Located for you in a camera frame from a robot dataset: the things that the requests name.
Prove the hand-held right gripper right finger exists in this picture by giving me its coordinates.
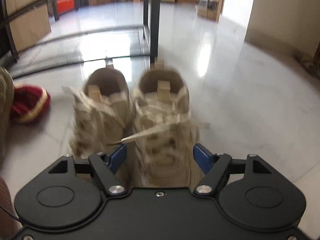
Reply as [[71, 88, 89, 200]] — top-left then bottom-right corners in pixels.
[[192, 143, 273, 196]]

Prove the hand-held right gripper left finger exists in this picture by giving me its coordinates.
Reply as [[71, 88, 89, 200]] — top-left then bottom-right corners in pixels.
[[47, 143, 128, 197]]

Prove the beige chunky sneaker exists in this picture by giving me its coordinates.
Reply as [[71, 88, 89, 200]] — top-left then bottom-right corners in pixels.
[[62, 59, 133, 183], [131, 57, 210, 188]]

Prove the beige slipper with wavy sole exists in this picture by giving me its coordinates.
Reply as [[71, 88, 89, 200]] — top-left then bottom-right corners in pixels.
[[0, 67, 15, 166]]

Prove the black metal shoe rack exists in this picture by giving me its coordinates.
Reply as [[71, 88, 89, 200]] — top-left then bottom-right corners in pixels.
[[0, 0, 161, 80]]

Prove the red knit slipper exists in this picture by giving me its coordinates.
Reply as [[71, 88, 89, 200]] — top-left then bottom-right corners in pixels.
[[10, 84, 51, 124]]

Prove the brown ribbed clothing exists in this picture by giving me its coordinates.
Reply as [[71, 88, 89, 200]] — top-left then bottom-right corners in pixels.
[[0, 176, 17, 233]]

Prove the broom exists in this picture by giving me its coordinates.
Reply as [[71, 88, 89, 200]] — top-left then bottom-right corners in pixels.
[[196, 0, 223, 21]]

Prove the light wooden cabinet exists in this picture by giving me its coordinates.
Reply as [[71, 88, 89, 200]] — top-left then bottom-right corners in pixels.
[[4, 0, 52, 53]]

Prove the red plastic box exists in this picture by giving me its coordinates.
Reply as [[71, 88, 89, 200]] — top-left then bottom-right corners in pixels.
[[56, 0, 76, 12]]

